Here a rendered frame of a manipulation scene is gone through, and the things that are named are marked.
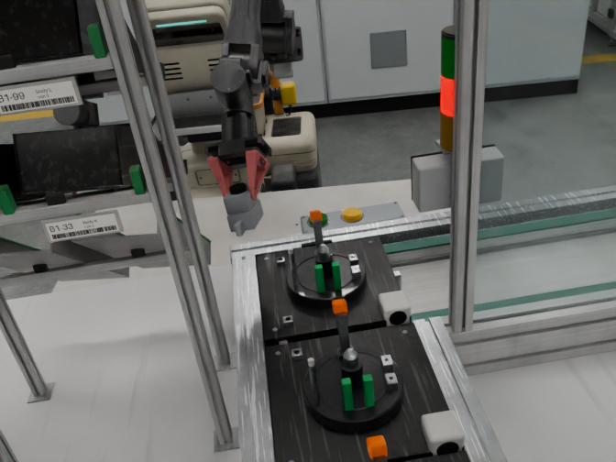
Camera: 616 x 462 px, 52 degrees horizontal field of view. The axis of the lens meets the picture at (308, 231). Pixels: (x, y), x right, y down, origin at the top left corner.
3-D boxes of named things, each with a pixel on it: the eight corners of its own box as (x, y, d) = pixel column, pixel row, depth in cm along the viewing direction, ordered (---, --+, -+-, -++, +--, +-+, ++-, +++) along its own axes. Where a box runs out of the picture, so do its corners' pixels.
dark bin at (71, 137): (111, 179, 104) (105, 134, 103) (188, 173, 103) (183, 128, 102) (20, 194, 76) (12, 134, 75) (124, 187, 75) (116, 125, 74)
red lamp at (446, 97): (435, 105, 84) (435, 70, 82) (471, 100, 85) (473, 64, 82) (446, 120, 80) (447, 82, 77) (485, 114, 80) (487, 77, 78)
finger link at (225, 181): (247, 192, 102) (245, 139, 104) (206, 199, 104) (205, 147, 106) (261, 204, 108) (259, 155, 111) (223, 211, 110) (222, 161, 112)
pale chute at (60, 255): (60, 281, 116) (61, 258, 117) (129, 277, 114) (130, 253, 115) (-37, 258, 88) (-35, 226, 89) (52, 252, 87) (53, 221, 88)
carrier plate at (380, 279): (257, 263, 120) (255, 254, 119) (379, 243, 122) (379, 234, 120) (265, 349, 100) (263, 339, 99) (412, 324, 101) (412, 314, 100)
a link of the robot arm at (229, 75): (269, 66, 115) (223, 63, 115) (261, 28, 103) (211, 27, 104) (262, 126, 111) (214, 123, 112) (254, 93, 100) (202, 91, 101)
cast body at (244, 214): (240, 217, 111) (230, 181, 108) (264, 214, 110) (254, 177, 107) (226, 237, 104) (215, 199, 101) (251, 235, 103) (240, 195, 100)
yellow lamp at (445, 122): (434, 139, 87) (435, 106, 84) (469, 134, 87) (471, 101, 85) (445, 155, 83) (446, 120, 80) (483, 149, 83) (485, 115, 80)
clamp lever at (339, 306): (338, 348, 92) (331, 300, 91) (351, 346, 92) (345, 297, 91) (341, 357, 89) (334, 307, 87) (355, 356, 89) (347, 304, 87)
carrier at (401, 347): (266, 356, 99) (254, 294, 92) (414, 331, 100) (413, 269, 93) (279, 490, 79) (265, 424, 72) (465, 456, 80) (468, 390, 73)
